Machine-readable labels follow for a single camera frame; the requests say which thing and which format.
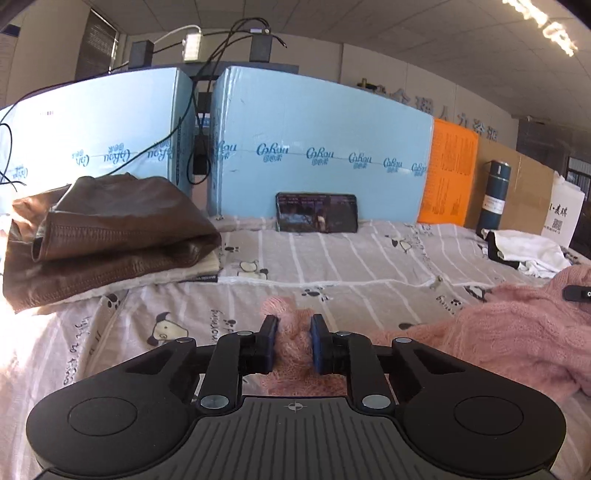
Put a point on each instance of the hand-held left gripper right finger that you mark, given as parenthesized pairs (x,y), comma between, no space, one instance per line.
(316,345)

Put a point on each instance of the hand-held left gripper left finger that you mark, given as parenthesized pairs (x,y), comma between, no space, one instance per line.
(271,344)

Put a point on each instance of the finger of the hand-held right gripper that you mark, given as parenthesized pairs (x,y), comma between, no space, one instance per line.
(579,294)

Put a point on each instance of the pink knitted sweater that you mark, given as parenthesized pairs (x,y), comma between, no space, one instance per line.
(485,332)

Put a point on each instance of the white garment with black trim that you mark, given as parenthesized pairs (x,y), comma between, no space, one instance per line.
(526,249)

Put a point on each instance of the striped dog-print bed sheet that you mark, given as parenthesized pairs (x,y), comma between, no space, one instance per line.
(346,263)

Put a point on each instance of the white paper bag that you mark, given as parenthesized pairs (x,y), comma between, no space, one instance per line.
(563,207)

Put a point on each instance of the cardboard box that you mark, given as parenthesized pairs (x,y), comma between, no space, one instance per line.
(531,194)

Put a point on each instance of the dark teal thermos bottle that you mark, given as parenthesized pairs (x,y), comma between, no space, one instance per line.
(493,203)

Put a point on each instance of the black smartphone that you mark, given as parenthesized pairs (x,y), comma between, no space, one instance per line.
(316,212)

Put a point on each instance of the orange paper sheet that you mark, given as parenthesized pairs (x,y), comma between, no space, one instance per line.
(448,170)

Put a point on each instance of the black power adapter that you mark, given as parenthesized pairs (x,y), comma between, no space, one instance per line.
(199,164)

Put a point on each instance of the brown leather jacket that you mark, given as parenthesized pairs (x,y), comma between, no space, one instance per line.
(115,221)

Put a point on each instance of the light blue foam board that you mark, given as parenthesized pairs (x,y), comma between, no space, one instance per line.
(323,120)
(92,120)

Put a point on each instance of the black box device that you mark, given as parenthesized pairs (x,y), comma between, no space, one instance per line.
(141,54)
(259,48)

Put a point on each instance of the white power adapter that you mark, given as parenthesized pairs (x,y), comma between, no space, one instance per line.
(192,47)

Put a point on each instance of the window blind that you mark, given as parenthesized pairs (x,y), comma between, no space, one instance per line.
(98,44)

